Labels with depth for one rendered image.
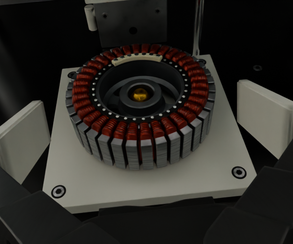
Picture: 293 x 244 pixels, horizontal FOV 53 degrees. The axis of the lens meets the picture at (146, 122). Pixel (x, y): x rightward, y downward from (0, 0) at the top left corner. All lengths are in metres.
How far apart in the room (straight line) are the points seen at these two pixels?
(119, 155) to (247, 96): 0.09
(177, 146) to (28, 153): 0.09
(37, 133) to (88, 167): 0.05
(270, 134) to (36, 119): 0.13
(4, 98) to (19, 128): 0.16
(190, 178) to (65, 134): 0.11
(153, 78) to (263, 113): 0.11
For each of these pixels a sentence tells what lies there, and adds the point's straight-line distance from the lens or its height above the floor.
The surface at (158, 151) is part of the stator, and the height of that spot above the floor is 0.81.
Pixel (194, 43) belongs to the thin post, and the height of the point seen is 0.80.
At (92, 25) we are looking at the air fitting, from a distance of 0.34.
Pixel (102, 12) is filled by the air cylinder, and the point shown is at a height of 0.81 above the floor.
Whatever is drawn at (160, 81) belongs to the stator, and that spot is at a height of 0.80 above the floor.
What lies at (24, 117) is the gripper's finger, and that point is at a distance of 0.17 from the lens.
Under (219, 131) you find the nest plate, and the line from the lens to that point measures 0.24.
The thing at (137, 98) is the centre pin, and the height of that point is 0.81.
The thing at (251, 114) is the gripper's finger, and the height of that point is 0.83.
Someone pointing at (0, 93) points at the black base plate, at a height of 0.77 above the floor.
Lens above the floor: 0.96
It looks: 49 degrees down
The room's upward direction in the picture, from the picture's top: 5 degrees counter-clockwise
